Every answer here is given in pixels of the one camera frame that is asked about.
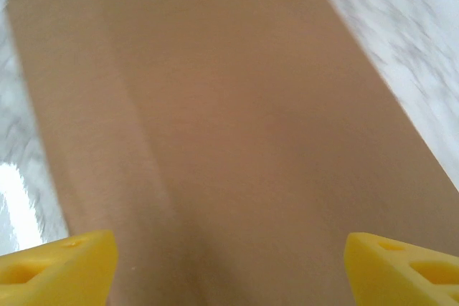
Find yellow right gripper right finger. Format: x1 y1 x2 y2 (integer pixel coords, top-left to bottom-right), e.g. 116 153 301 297
344 232 459 306

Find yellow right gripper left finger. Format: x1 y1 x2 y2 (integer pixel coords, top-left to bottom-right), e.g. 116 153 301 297
0 229 120 306

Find brown cardboard box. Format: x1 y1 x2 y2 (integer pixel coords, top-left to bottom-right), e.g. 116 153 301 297
6 0 459 306

